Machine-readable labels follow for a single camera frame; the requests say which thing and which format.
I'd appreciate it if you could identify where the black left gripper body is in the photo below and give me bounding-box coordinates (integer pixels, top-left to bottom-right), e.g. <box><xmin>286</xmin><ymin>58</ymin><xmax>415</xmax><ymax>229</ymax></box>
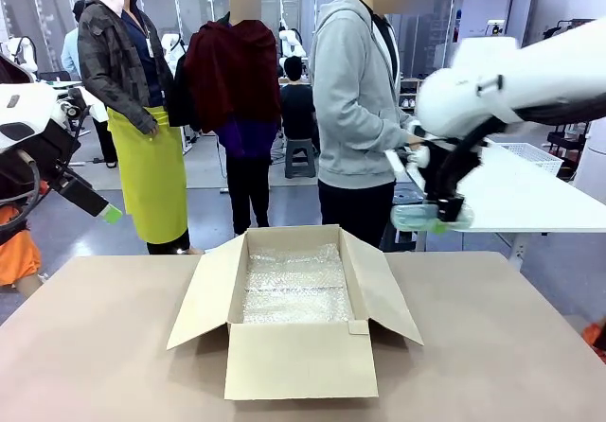
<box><xmin>8</xmin><ymin>126</ymin><xmax>82</xmax><ymax>190</ymax></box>

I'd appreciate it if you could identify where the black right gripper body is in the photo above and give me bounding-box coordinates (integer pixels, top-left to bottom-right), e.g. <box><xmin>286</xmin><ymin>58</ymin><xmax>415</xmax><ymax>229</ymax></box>
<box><xmin>420</xmin><ymin>138</ymin><xmax>485</xmax><ymax>202</ymax></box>

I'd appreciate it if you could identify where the open cardboard shipping box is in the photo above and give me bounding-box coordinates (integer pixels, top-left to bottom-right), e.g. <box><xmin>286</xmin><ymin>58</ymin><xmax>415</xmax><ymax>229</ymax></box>
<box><xmin>166</xmin><ymin>224</ymin><xmax>425</xmax><ymax>401</ymax></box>

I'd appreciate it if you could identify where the person's bare hand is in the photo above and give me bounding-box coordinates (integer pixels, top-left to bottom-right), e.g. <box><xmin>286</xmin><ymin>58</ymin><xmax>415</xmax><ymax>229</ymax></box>
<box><xmin>404</xmin><ymin>125</ymin><xmax>430</xmax><ymax>149</ymax></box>

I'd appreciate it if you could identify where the yellow apron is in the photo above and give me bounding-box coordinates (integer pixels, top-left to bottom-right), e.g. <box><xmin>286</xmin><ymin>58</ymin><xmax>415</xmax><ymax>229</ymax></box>
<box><xmin>107</xmin><ymin>105</ymin><xmax>189</xmax><ymax>245</ymax></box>

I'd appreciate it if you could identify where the white side table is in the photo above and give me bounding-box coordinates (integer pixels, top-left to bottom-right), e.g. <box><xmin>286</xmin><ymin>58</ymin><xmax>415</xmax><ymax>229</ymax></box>
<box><xmin>454</xmin><ymin>138</ymin><xmax>606</xmax><ymax>272</ymax></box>

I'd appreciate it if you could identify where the orange cloth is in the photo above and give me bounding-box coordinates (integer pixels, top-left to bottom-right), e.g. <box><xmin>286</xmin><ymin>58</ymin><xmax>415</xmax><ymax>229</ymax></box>
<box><xmin>0</xmin><ymin>202</ymin><xmax>43</xmax><ymax>287</ymax></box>
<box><xmin>582</xmin><ymin>318</ymin><xmax>606</xmax><ymax>362</ymax></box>

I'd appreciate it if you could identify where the white plastic basket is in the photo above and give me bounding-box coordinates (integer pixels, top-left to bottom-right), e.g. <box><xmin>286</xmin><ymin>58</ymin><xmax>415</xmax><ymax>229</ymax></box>
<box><xmin>499</xmin><ymin>142</ymin><xmax>565</xmax><ymax>173</ymax></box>

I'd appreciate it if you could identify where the person in light blue shirt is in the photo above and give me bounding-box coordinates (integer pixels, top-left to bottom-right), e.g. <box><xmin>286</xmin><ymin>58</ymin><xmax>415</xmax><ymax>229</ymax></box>
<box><xmin>61</xmin><ymin>0</ymin><xmax>87</xmax><ymax>82</ymax></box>

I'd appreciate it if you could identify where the person in gray hoodie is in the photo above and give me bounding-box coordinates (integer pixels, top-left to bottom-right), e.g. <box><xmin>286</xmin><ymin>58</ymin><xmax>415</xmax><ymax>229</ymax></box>
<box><xmin>310</xmin><ymin>0</ymin><xmax>430</xmax><ymax>252</ymax></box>

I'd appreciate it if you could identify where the black shelf cart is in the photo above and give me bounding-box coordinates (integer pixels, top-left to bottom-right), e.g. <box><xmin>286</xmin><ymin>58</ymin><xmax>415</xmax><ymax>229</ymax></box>
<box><xmin>546</xmin><ymin>118</ymin><xmax>592</xmax><ymax>181</ymax></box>

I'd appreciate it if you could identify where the grey metal stool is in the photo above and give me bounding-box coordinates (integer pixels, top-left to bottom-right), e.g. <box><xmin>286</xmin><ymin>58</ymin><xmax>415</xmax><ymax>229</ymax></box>
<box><xmin>283</xmin><ymin>137</ymin><xmax>320</xmax><ymax>180</ymax></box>

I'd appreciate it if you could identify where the seated person in black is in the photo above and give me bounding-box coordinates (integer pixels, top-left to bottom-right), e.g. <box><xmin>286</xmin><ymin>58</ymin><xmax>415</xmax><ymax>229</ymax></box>
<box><xmin>279</xmin><ymin>55</ymin><xmax>319</xmax><ymax>154</ymax></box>

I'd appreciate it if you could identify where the clear bubble wrap sheet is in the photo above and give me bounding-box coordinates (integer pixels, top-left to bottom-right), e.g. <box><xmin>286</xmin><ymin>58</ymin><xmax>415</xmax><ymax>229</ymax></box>
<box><xmin>242</xmin><ymin>242</ymin><xmax>356</xmax><ymax>325</ymax></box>

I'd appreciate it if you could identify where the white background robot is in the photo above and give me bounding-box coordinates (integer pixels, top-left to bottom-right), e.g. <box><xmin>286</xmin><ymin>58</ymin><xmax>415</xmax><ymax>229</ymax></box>
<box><xmin>277</xmin><ymin>25</ymin><xmax>310</xmax><ymax>78</ymax></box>

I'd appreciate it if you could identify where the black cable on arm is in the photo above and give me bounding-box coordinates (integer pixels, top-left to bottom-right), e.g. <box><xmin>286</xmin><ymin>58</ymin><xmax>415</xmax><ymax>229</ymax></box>
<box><xmin>0</xmin><ymin>149</ymin><xmax>44</xmax><ymax>234</ymax></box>

